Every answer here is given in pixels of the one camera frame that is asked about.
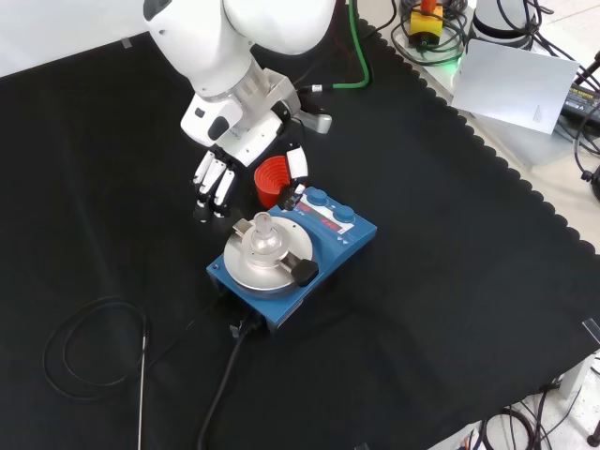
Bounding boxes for red ribbed cup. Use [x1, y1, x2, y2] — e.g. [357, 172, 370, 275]
[253, 157, 293, 210]

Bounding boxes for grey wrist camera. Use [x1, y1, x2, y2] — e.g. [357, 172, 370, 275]
[294, 108, 334, 136]

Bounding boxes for thin black probe cable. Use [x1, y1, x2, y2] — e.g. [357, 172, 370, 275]
[42, 294, 227, 402]

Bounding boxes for clear round-bottom glass flask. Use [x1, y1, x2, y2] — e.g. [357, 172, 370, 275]
[247, 211, 283, 260]

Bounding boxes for green cable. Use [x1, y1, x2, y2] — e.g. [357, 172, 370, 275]
[293, 0, 375, 94]

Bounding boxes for black cloth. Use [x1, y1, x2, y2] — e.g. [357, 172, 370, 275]
[0, 17, 600, 450]

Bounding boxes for heater with blue base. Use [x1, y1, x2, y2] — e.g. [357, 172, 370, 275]
[205, 186, 379, 337]

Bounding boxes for yellow stop button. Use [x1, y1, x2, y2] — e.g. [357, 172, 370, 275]
[408, 0, 444, 49]

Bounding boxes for thin metal probe rod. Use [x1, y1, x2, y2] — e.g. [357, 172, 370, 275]
[136, 322, 150, 450]

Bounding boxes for pale board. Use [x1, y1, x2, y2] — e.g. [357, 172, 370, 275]
[450, 37, 581, 136]

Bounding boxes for black power adapter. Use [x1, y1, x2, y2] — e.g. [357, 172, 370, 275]
[561, 78, 600, 128]

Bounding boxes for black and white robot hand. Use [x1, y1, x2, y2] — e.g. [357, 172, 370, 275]
[180, 92, 310, 224]

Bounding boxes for black heater power cable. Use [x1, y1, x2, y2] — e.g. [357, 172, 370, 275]
[196, 312, 264, 450]

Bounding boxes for clear tape piece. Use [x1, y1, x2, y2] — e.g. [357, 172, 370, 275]
[580, 317, 600, 349]

